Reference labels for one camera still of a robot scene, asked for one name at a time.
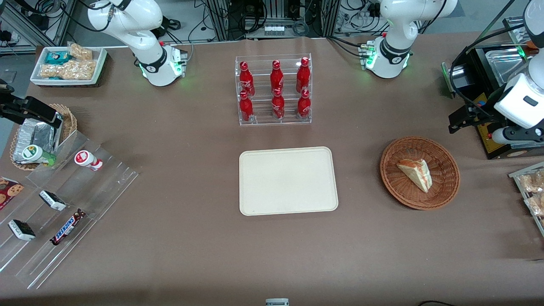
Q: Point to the small rice cracker pack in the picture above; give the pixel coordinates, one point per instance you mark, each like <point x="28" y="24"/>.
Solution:
<point x="80" y="52"/>

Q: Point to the clear wrapped pastry pack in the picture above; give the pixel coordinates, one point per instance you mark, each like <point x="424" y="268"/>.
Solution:
<point x="533" y="182"/>
<point x="536" y="205"/>

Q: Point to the black white chocolate box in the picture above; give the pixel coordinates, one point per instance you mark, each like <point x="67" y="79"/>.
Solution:
<point x="21" y="230"/>
<point x="52" y="200"/>

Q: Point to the grey snack tray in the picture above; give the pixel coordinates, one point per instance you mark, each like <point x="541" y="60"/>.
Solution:
<point x="516" y="176"/>

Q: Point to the red white yogurt bottle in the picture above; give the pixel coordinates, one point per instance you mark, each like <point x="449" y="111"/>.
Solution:
<point x="87" y="159"/>

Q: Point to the teal snack packet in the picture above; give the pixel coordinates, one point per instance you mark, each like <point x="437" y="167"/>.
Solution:
<point x="57" y="57"/>

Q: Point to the small white grey device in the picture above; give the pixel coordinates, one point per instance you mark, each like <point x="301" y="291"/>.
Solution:
<point x="277" y="302"/>

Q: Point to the clear acrylic stepped shelf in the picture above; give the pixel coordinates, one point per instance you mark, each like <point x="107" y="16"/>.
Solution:
<point x="97" y="191"/>

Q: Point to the green white yogurt bottle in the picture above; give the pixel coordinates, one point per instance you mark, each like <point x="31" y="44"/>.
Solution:
<point x="34" y="154"/>

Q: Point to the white rectangular snack tray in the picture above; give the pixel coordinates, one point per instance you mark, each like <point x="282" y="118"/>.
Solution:
<point x="100" y="59"/>

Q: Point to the light tan wicker basket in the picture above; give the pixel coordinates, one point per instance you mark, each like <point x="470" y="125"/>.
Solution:
<point x="70" y="121"/>

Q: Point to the stainless steel pan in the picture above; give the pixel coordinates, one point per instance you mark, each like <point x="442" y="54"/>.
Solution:
<point x="505" y="63"/>

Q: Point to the red Coca-Cola bottle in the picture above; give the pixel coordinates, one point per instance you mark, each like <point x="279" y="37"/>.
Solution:
<point x="245" y="80"/>
<point x="304" y="104"/>
<point x="276" y="77"/>
<point x="278" y="105"/>
<point x="245" y="107"/>
<point x="303" y="75"/>

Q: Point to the triangle sandwich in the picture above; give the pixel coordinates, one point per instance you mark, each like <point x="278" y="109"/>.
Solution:
<point x="416" y="174"/>

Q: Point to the clear acrylic bottle rack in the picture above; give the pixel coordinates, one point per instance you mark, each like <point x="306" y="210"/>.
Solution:
<point x="262" y="117"/>

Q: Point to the cream rectangular tray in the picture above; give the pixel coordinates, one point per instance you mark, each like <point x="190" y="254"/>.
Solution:
<point x="289" y="180"/>

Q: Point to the red chocolate chip cookie box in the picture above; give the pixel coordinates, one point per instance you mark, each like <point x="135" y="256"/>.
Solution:
<point x="9" y="191"/>

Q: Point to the white power strip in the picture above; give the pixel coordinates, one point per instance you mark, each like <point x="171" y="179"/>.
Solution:
<point x="274" y="30"/>

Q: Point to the Snickers chocolate bar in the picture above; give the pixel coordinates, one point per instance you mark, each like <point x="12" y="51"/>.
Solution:
<point x="67" y="228"/>

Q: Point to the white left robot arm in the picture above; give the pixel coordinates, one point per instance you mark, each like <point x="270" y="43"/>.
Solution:
<point x="395" y="46"/>

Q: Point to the large rice cracker pack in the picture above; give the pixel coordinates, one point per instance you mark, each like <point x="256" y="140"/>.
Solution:
<point x="68" y="70"/>

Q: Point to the brown round wicker basket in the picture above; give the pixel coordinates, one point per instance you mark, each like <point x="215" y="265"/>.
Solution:
<point x="446" y="170"/>

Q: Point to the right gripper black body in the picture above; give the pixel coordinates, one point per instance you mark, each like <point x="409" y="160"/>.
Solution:
<point x="12" y="106"/>

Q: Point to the brown table cover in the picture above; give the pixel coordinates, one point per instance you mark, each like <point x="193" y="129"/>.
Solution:
<point x="170" y="136"/>

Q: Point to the black appliance with yellow panel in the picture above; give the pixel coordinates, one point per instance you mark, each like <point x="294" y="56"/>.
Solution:
<point x="497" y="148"/>

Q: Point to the aluminium frame equipment rack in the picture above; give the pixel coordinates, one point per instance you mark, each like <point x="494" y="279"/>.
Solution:
<point x="238" y="17"/>

